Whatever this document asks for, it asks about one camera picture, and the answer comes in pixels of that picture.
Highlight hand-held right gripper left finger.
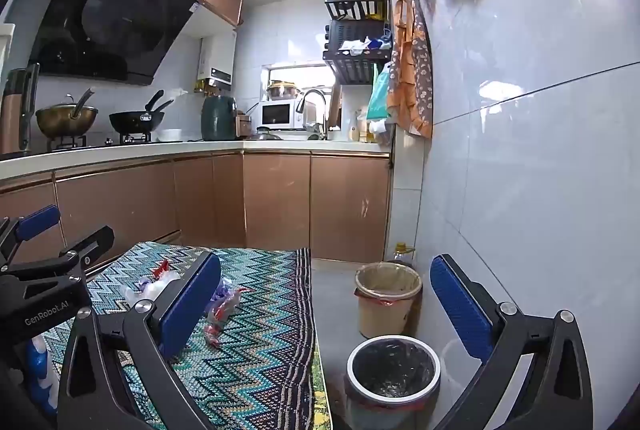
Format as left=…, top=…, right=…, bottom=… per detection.
left=56, top=252, right=222, bottom=430

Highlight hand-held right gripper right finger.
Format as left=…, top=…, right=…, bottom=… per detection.
left=430, top=254, right=593, bottom=430

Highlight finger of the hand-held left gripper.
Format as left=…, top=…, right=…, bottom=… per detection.
left=0, top=225, right=116, bottom=293
left=0, top=204, right=61, bottom=272

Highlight person's left hand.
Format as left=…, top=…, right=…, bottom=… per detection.
left=22, top=334, right=63, bottom=417

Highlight clear plastic bag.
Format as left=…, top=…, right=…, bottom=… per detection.
left=120, top=271, right=182, bottom=307

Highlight beige bin with liner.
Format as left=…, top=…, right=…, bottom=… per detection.
left=354, top=261, right=423, bottom=340

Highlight zigzag knitted table cloth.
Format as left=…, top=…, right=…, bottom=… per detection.
left=40, top=242, right=326, bottom=430

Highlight yellow oil bottle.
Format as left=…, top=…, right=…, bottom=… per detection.
left=392, top=242, right=417, bottom=267

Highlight gas stove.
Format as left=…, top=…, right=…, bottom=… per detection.
left=45, top=132, right=157, bottom=152

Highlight brass pot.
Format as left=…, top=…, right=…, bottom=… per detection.
left=35, top=105, right=99, bottom=139

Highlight brown thermos jug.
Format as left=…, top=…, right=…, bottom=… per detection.
left=0, top=63, right=41, bottom=156

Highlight black frying pan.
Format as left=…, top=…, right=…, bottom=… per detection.
left=108, top=90, right=167, bottom=134

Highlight grey bin with black bag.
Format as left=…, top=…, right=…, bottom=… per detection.
left=344, top=335, right=442, bottom=430

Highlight floral tablecloth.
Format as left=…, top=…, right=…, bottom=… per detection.
left=311, top=350, right=334, bottom=430

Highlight white microwave oven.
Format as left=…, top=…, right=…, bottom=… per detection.
left=258, top=100, right=306, bottom=131

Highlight black range hood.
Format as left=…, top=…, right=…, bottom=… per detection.
left=27, top=0, right=201, bottom=87

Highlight white water heater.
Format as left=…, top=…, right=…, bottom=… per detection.
left=197, top=32, right=236, bottom=86

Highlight green plastic bag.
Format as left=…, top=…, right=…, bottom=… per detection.
left=366, top=62, right=392, bottom=121

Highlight cooking pot with lid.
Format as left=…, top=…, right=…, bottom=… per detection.
left=265, top=80, right=303, bottom=102

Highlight wooden cutting board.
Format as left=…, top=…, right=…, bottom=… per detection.
left=327, top=84, right=344, bottom=127

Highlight orange floral apron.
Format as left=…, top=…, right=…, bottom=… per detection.
left=387, top=0, right=435, bottom=140

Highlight steel kitchen faucet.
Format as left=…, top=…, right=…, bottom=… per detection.
left=296, top=89, right=329, bottom=140

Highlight kitchen window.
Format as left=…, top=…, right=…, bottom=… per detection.
left=260, top=63, right=336, bottom=104

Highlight white and blue packets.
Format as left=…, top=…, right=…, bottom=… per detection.
left=338, top=35, right=392, bottom=56

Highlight black wall rack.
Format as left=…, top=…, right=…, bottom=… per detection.
left=322, top=0, right=392, bottom=84

